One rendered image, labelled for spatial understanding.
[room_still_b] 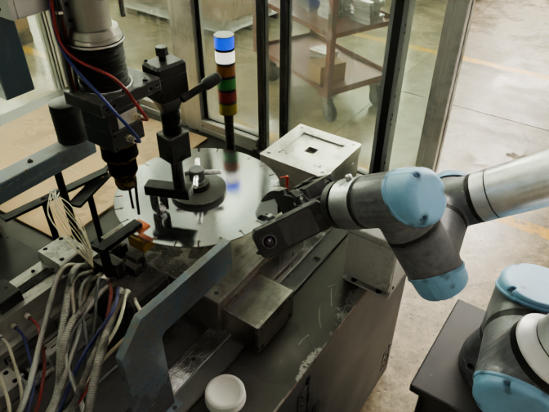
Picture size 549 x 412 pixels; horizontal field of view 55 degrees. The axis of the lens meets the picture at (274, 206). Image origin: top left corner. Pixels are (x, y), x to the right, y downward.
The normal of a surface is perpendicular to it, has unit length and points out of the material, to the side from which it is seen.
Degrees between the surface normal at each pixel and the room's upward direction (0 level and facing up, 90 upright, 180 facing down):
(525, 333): 24
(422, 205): 57
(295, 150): 0
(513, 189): 71
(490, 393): 97
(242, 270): 0
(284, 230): 63
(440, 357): 0
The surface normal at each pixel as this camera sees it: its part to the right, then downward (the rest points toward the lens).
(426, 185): 0.58, -0.06
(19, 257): 0.00, -0.79
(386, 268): -0.57, 0.50
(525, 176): -0.69, -0.16
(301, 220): 0.11, 0.18
